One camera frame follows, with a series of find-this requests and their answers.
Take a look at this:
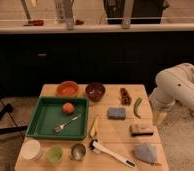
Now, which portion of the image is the blue sponge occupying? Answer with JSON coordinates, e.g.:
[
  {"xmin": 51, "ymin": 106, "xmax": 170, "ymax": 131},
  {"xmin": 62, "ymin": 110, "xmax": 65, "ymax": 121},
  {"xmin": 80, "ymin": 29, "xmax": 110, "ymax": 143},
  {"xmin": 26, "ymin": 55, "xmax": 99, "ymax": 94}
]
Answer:
[{"xmin": 107, "ymin": 107, "xmax": 126, "ymax": 120}]

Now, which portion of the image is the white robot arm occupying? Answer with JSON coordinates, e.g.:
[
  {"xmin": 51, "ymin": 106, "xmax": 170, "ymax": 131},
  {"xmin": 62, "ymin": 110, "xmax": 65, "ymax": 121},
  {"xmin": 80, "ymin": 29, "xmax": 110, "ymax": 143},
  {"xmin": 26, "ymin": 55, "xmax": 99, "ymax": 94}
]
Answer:
[{"xmin": 149, "ymin": 63, "xmax": 194, "ymax": 125}]

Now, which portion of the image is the dark maroon bowl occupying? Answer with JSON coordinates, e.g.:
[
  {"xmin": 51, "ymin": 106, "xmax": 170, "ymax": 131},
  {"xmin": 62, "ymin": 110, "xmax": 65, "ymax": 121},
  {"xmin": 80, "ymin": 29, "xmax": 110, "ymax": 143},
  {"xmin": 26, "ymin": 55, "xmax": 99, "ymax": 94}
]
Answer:
[{"xmin": 85, "ymin": 82, "xmax": 105, "ymax": 102}]

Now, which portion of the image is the red bowl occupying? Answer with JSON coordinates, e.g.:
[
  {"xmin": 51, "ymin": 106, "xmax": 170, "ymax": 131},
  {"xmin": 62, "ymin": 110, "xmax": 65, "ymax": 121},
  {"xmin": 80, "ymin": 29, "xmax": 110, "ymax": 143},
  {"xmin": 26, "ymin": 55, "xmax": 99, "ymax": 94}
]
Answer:
[{"xmin": 56, "ymin": 81, "xmax": 79, "ymax": 97}]

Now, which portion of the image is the grey blue cloth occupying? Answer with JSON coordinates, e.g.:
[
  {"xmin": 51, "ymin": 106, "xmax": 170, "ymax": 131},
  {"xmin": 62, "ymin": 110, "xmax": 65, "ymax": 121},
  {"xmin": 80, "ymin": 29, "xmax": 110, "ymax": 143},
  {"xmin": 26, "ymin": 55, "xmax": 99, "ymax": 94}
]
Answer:
[{"xmin": 133, "ymin": 143, "xmax": 157, "ymax": 164}]

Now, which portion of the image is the dark red toy food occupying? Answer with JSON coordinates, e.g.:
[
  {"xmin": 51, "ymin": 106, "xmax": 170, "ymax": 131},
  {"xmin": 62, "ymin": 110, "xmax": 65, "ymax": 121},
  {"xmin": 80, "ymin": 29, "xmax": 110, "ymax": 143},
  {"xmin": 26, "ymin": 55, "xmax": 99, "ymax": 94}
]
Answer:
[{"xmin": 120, "ymin": 88, "xmax": 132, "ymax": 105}]

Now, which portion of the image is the white dish brush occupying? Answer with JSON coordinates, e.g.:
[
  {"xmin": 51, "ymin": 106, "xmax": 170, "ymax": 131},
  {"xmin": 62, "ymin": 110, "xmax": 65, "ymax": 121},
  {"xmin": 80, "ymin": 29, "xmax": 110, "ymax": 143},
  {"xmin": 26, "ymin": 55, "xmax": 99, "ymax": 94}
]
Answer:
[{"xmin": 89, "ymin": 139, "xmax": 136, "ymax": 168}]

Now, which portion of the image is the small metal cup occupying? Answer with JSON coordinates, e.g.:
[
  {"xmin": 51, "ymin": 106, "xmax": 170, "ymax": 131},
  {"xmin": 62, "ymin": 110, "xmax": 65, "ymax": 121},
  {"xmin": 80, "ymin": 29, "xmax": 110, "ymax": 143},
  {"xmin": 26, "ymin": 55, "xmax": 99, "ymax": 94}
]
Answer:
[{"xmin": 71, "ymin": 143, "xmax": 86, "ymax": 161}]

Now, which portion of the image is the orange fruit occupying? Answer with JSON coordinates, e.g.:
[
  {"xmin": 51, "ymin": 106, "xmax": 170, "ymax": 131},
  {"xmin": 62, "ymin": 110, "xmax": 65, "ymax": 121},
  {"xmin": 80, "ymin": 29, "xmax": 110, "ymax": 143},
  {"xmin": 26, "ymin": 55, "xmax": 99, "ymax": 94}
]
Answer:
[{"xmin": 62, "ymin": 103, "xmax": 75, "ymax": 115}]

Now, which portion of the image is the silver fork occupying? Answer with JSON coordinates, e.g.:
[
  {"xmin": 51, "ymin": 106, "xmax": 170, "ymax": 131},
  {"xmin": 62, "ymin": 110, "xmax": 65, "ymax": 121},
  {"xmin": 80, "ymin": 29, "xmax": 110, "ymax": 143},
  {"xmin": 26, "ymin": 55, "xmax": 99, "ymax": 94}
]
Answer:
[{"xmin": 54, "ymin": 115, "xmax": 80, "ymax": 133}]

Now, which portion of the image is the green plastic tray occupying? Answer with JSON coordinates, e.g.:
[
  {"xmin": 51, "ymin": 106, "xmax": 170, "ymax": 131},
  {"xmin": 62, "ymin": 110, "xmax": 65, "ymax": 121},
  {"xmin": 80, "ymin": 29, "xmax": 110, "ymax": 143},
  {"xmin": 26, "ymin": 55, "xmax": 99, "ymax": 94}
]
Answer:
[{"xmin": 26, "ymin": 97, "xmax": 89, "ymax": 140}]

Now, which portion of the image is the green plastic cup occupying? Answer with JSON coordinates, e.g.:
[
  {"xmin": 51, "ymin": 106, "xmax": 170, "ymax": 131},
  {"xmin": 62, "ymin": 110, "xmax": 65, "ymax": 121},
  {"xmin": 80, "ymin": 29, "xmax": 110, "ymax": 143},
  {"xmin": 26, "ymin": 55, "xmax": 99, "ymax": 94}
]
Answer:
[{"xmin": 46, "ymin": 145, "xmax": 63, "ymax": 164}]

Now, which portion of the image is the white cup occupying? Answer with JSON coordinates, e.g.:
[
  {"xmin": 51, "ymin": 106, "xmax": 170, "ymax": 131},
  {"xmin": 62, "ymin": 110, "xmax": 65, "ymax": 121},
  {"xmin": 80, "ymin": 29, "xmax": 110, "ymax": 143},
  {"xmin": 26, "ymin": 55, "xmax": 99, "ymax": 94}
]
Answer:
[{"xmin": 20, "ymin": 140, "xmax": 42, "ymax": 160}]

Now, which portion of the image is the black cabinet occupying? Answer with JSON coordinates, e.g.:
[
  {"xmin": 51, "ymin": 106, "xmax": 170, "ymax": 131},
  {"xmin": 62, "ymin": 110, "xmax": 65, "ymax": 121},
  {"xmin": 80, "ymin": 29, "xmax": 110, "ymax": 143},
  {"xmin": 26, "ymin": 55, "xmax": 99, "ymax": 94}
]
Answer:
[{"xmin": 0, "ymin": 31, "xmax": 194, "ymax": 96}]

